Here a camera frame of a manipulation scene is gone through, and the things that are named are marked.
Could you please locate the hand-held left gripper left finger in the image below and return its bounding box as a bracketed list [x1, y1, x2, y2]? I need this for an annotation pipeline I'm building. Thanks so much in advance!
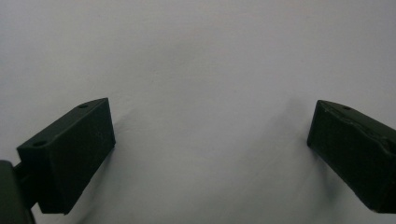
[16, 97, 117, 216]

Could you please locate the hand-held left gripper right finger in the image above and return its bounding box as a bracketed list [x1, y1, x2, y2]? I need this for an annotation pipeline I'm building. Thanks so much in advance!
[306, 99, 396, 215]

